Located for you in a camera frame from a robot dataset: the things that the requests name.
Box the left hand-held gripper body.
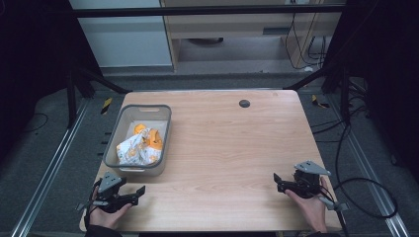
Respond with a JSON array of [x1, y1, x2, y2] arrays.
[[76, 171, 133, 214]]

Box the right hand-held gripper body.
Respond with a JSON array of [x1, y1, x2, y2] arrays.
[[288, 160, 350, 212]]

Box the white and orange cloth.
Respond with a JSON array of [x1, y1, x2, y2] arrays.
[[116, 122, 165, 167]]

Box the grey plastic basket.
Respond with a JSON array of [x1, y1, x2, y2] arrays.
[[102, 104, 173, 178]]

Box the person's left hand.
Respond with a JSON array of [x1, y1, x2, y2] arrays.
[[88, 187, 133, 231]]

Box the person's right hand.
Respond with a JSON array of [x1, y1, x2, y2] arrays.
[[284, 176, 331, 233]]

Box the yellow and black tape marker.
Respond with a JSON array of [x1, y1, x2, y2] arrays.
[[100, 97, 114, 117], [310, 94, 330, 110]]

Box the black metal stand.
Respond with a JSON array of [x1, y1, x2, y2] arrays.
[[284, 64, 353, 127], [64, 64, 133, 130]]

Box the black curtain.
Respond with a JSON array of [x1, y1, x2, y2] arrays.
[[321, 0, 419, 186], [0, 0, 103, 166]]

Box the white cabinet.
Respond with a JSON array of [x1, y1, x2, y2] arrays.
[[68, 0, 174, 69]]

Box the light wooden desk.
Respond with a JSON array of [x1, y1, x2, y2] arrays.
[[159, 0, 347, 72]]

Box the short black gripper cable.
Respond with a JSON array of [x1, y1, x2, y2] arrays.
[[83, 178, 103, 229]]

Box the aluminium floor rail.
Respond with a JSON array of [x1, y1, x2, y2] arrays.
[[9, 97, 91, 237], [325, 93, 413, 237]]

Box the black looped gripper cable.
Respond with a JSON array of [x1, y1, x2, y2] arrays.
[[317, 122, 399, 237]]

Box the thin black floor cable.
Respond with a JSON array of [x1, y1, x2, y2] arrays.
[[22, 112, 49, 134]]

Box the hanging black cables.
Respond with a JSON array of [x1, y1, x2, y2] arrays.
[[284, 2, 328, 71]]

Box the black horizontal frame bar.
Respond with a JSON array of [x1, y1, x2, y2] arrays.
[[69, 4, 348, 19]]

